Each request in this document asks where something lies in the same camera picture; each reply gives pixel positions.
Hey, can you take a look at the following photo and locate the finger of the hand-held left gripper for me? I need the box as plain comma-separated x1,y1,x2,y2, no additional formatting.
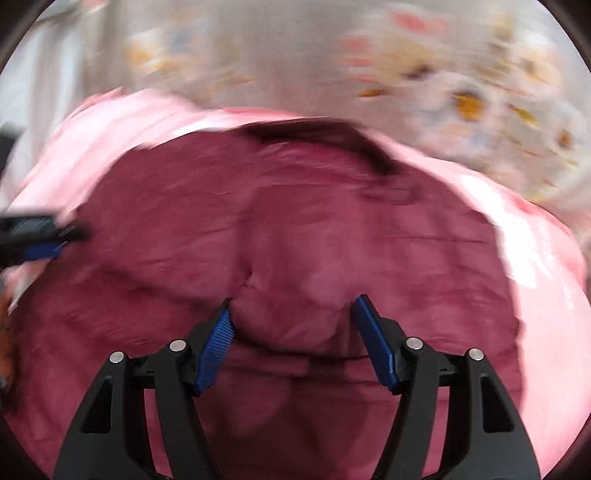
55,223,91,243
22,242,68,263

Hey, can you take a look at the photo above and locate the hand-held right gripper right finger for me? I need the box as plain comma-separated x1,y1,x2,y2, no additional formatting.
351,294,541,480

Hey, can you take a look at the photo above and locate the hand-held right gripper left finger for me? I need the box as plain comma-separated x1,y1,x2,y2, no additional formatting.
53,298,236,480

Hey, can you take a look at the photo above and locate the maroon quilted puffer jacket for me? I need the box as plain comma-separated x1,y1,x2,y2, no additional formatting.
7,117,527,480

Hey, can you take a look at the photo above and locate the pink printed blanket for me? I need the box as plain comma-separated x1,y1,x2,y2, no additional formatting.
0,88,591,476

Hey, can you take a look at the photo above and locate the grey floral bedsheet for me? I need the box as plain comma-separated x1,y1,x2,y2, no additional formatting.
83,0,591,208

